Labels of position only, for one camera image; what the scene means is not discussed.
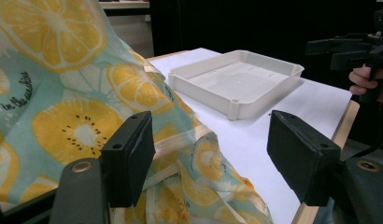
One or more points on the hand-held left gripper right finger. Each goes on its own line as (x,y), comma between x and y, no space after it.
(301,155)

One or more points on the white plastic tray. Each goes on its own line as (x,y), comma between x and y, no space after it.
(236,84)

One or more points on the white table cover sheet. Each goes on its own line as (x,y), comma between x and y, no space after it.
(258,140)

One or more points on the lemon print cloth bag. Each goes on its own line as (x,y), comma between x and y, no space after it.
(55,93)

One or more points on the black curtain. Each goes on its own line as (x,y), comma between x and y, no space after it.
(242,25)

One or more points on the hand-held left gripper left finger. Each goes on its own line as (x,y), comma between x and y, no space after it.
(127,155)

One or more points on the light wooden cabinet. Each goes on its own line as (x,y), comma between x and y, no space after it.
(130,31)

